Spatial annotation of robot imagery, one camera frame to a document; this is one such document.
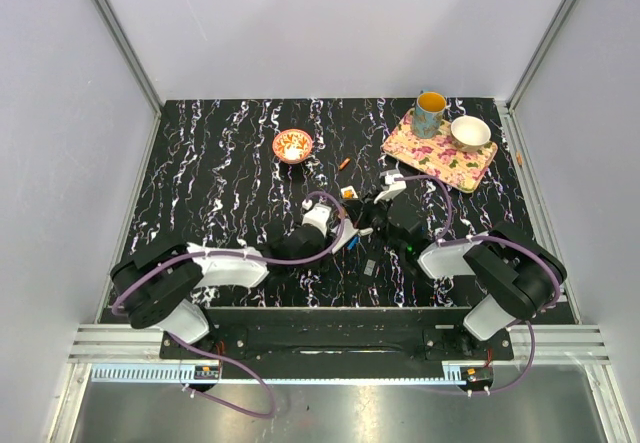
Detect white remote orange batteries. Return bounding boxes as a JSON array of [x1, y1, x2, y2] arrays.
[[339, 186, 374, 247]]

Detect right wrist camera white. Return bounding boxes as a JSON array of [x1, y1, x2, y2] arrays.
[[374, 169, 406, 204]]

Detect floral tray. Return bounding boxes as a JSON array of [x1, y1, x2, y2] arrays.
[[382, 108, 498, 193]]

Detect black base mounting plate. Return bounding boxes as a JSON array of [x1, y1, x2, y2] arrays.
[[159, 306, 516, 382]]

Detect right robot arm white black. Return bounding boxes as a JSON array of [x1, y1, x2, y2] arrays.
[[344, 197, 567, 359]]

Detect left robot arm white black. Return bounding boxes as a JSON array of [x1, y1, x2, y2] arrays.
[[110, 219, 355, 359]]

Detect cream white bowl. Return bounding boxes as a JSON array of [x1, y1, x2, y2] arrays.
[[450, 115, 491, 152]]

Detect blue battery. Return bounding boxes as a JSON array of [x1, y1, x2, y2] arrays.
[[347, 236, 359, 250]]

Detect orange patterned small bowl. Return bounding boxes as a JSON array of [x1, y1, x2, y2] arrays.
[[272, 129, 313, 165]]

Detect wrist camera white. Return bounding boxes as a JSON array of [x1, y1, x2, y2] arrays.
[[374, 169, 406, 204], [302, 199, 332, 235]]

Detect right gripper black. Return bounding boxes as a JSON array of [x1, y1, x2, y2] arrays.
[[342, 188, 404, 256]]

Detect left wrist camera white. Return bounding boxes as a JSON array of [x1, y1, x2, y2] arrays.
[[302, 199, 332, 235]]

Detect black remote blue batteries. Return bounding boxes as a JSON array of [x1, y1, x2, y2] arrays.
[[363, 259, 377, 278]]

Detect blue mug yellow inside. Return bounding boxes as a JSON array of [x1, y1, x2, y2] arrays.
[[411, 92, 447, 139]]

